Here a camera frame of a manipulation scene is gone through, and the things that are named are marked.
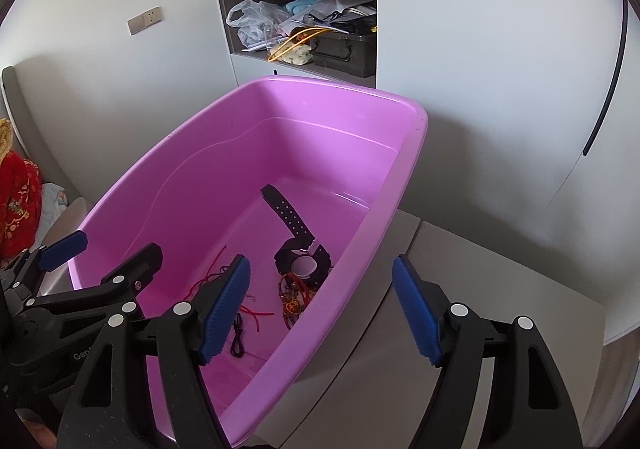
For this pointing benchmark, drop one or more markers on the wall power socket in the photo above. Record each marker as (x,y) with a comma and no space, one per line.
(145,20)

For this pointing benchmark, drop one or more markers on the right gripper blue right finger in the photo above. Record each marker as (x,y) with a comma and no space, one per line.
(422,321)

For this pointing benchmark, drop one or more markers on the black wrist watch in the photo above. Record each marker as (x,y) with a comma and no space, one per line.
(302,255)

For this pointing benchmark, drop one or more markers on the black storage case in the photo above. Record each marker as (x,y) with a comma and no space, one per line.
(349,53)

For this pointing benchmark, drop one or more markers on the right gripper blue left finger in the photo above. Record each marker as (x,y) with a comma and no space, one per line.
(220,301)

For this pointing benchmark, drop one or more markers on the red patterned cloth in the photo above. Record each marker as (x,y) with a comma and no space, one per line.
(21,186)

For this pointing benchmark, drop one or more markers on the pink plastic bin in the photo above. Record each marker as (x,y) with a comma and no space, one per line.
(342,155)

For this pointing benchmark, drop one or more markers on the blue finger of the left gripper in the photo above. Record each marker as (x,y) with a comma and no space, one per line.
(63,250)
(132,276)

